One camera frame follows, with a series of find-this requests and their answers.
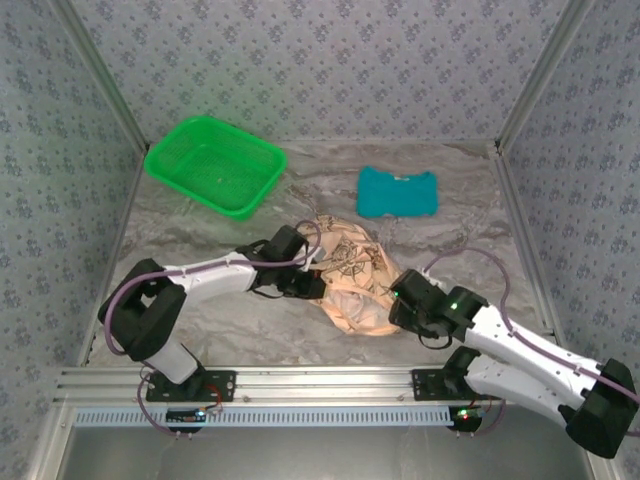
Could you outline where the peach printed t-shirt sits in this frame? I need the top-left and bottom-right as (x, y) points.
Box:
(297, 213), (404, 339)

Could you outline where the teal folded t-shirt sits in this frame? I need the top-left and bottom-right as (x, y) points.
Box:
(355, 164), (440, 219)

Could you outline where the green plastic basket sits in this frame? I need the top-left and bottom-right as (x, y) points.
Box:
(143, 115), (289, 224)

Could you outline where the small circuit board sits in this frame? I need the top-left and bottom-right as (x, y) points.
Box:
(166, 408), (207, 425)
(448, 406), (484, 424)

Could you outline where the grey metal panel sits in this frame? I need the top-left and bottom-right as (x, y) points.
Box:
(64, 427), (594, 480)

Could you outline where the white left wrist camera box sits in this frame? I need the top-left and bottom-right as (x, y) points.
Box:
(298, 245), (327, 267)

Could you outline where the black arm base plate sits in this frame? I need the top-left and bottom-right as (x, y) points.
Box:
(145, 369), (237, 403)
(411, 368), (471, 402)

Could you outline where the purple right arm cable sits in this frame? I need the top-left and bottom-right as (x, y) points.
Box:
(424, 247), (640, 439)

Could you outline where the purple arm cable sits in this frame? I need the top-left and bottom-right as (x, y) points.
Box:
(98, 218), (325, 439)
(424, 247), (640, 439)

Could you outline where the aluminium mounting rail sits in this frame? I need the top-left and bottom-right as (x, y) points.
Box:
(52, 364), (599, 405)

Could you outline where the aluminium table side rail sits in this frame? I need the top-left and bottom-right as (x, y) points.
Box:
(77, 144), (151, 366)
(492, 144), (556, 336)

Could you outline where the grey slotted cable duct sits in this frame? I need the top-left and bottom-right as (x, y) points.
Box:
(72, 403), (464, 429)

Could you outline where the thin red wire pair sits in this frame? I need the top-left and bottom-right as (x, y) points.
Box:
(205, 384), (225, 415)

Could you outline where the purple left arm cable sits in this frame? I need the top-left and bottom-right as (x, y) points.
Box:
(98, 218), (325, 439)

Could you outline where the aluminium frame post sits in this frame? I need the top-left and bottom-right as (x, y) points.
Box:
(493, 0), (599, 154)
(49, 0), (152, 154)

